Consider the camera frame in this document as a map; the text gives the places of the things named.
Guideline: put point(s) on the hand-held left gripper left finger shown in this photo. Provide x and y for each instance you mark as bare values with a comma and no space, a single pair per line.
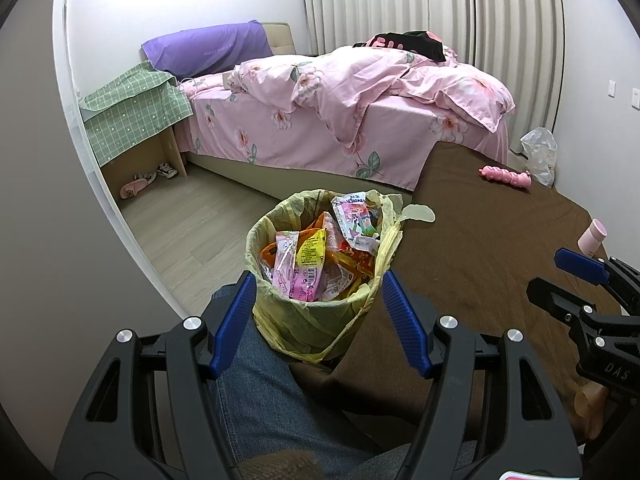
235,320

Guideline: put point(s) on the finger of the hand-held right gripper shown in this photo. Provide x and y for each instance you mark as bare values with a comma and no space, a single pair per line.
555,297
580,265

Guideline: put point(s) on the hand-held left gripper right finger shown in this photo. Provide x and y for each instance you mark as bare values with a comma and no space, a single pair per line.
405,325

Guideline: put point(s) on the bin with yellow bag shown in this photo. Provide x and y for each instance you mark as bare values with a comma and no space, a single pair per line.
300,325

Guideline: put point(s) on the pink snack packet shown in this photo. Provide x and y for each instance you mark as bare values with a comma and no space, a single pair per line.
286,265

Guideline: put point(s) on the orange snack packet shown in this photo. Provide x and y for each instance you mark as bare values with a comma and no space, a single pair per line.
350,262

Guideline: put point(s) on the yellow snack packet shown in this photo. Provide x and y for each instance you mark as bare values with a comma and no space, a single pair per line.
310,252

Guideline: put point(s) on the colourful cartoon snack packet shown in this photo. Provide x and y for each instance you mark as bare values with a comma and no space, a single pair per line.
355,215

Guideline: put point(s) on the person's right hand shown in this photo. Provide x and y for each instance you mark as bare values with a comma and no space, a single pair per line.
590,405

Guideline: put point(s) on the pink cup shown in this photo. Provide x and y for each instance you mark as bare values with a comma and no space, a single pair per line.
592,237

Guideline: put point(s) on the person's leg in jeans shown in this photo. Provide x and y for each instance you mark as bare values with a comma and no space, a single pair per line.
270,400

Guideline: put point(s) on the pink caterpillar toy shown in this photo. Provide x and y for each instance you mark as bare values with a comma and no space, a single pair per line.
505,175

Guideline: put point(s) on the white plastic bag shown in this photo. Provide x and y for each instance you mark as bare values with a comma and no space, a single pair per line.
540,152

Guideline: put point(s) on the white black shoe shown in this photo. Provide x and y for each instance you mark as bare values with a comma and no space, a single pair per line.
167,171

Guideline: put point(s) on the pink slipper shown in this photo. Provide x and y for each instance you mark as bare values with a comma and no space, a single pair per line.
135,189

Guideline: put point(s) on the wooden nightstand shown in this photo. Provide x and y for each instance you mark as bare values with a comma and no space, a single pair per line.
150,157

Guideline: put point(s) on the bed with pink sheet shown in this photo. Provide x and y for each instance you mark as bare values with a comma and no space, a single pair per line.
240,125

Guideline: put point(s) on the green checked cloth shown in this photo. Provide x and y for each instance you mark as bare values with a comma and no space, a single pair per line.
130,110

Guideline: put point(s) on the pink floral duvet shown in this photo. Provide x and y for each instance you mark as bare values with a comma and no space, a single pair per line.
350,85

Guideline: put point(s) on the purple pillow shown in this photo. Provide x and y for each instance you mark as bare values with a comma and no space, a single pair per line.
210,50

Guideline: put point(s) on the black pink printed garment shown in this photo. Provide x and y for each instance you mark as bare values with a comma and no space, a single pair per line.
420,45

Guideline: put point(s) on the beige headboard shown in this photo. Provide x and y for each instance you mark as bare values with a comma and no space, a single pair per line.
282,40

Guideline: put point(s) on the white ribbed wardrobe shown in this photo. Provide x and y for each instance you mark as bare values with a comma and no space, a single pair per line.
400,0

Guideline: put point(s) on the white wall socket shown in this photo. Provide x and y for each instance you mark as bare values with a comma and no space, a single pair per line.
635,99

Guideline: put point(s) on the white wall switch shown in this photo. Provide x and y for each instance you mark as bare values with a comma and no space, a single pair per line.
611,88

